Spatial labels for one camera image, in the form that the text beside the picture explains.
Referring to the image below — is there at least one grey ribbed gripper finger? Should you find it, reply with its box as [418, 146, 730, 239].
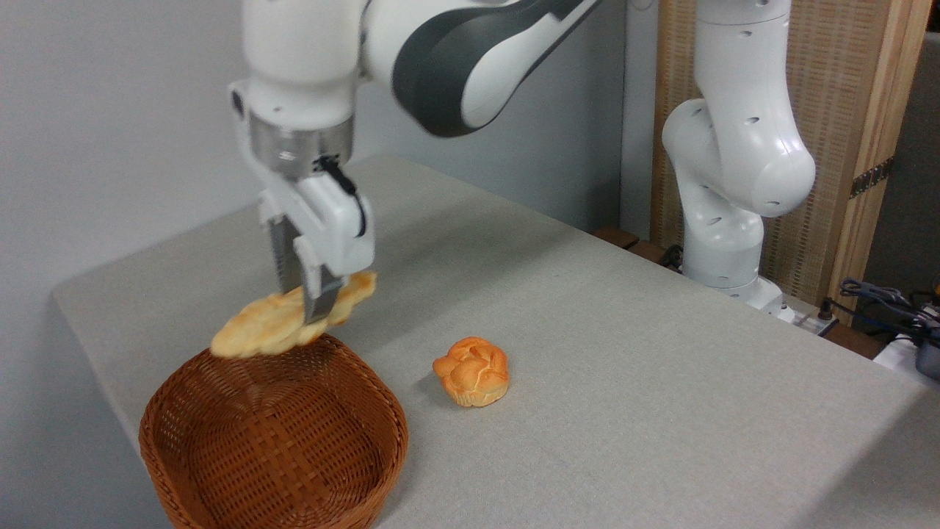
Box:
[268, 216, 304, 295]
[294, 237, 347, 325]

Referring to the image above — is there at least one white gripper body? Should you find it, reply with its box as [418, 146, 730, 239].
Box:
[229, 81, 376, 277]

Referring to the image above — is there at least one long braided bread loaf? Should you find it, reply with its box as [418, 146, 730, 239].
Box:
[211, 270, 377, 359]

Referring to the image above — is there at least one brown wicker basket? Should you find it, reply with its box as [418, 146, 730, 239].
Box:
[139, 334, 409, 529]

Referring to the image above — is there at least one round orange bread bun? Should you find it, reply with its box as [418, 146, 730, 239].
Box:
[433, 337, 510, 408]

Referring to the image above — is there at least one metal screen hinge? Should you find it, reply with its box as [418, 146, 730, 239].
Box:
[850, 156, 894, 199]

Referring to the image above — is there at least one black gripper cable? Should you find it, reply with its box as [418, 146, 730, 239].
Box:
[316, 156, 367, 238]

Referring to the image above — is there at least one bundle of dark cables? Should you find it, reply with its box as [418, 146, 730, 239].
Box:
[839, 278, 940, 340]

